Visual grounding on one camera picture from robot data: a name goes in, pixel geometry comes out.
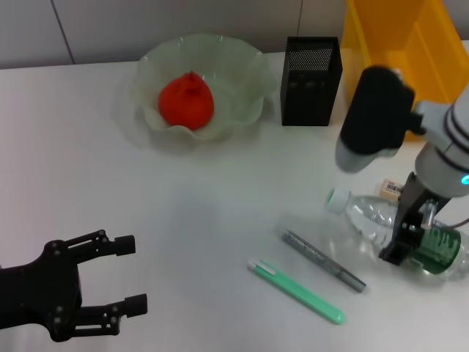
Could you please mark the green pen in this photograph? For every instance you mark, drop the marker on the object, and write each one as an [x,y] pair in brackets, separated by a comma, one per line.
[300,293]

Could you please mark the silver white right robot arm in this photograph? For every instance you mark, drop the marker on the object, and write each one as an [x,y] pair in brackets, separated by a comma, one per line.
[373,117]

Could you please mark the red-orange soft orange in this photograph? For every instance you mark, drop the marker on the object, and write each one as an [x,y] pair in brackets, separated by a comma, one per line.
[187,102]

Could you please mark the black mesh pen holder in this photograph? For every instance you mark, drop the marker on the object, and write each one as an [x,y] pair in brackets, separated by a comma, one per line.
[311,102]

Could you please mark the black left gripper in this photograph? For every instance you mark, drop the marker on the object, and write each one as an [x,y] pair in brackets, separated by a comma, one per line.
[47,289]

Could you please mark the beige eraser with barcode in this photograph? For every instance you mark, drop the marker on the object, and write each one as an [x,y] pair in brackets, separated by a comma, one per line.
[388,187]

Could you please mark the yellow plastic bin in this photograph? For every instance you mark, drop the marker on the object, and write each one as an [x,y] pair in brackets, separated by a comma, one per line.
[384,29]

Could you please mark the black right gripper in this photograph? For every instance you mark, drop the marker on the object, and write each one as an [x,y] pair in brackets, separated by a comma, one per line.
[414,201]

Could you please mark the clear green-label water bottle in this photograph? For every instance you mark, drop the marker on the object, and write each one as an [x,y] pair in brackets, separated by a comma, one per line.
[362,216]

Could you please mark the green glass fruit bowl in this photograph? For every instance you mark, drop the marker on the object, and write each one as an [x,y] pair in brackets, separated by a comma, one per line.
[227,58]

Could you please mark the grey glitter pen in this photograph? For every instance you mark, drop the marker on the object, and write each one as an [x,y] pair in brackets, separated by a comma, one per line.
[315,254]

